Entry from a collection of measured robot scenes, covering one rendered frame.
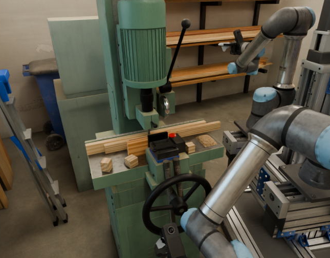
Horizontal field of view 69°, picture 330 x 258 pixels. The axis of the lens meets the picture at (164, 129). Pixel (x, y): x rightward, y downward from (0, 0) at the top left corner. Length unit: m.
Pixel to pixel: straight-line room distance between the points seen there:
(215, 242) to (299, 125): 0.37
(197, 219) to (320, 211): 0.68
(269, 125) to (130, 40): 0.56
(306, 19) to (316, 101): 0.44
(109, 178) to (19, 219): 1.42
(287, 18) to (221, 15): 2.75
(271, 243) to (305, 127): 1.14
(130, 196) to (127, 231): 0.20
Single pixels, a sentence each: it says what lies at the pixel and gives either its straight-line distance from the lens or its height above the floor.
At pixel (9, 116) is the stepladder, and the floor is 0.92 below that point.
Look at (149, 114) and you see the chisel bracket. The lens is 1.04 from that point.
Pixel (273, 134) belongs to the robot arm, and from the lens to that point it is 0.71.
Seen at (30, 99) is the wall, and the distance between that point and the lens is 3.47.
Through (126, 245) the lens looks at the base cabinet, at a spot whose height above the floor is 0.47.
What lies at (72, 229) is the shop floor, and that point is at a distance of 2.09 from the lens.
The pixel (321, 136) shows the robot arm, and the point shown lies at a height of 1.22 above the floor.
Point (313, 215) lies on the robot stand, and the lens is 1.28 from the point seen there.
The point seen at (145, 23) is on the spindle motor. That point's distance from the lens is 0.91.
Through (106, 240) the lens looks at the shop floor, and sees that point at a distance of 1.95.
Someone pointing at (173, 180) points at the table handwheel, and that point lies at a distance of 0.86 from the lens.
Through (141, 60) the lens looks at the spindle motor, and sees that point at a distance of 0.94.
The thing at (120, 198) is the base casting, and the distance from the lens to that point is 1.08.
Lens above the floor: 1.49
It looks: 27 degrees down
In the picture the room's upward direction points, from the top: 1 degrees counter-clockwise
